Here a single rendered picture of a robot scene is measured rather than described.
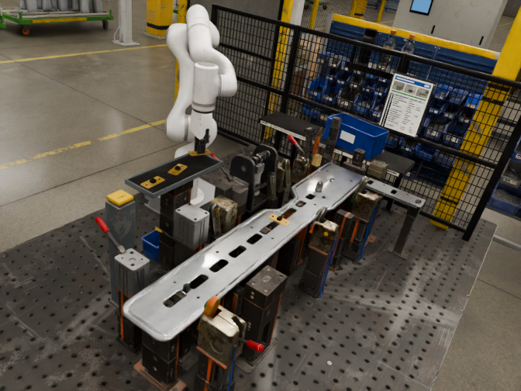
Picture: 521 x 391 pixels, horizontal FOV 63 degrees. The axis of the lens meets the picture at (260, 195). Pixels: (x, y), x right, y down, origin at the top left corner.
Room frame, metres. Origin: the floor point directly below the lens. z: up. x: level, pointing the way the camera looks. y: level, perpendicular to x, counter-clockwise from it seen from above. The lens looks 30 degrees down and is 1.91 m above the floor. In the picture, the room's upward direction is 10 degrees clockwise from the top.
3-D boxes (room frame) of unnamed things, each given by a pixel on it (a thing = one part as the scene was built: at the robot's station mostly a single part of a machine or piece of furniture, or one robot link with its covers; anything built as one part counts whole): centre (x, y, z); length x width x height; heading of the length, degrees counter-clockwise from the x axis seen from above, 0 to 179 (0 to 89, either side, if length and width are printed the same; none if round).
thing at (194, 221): (1.19, 0.22, 0.90); 0.13 x 0.10 x 0.41; 61
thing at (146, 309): (1.38, -0.08, 1.00); 1.38 x 0.22 x 0.02; 151
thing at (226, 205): (1.33, 0.13, 0.89); 0.13 x 0.11 x 0.38; 61
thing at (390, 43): (2.41, -0.55, 1.53); 0.06 x 0.06 x 0.20
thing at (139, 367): (0.85, 0.22, 0.84); 0.18 x 0.06 x 0.29; 61
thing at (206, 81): (1.47, 0.25, 1.47); 0.09 x 0.08 x 0.13; 109
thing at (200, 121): (1.47, 0.26, 1.32); 0.10 x 0.07 x 0.11; 36
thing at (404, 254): (1.75, -0.72, 0.84); 0.11 x 0.06 x 0.29; 61
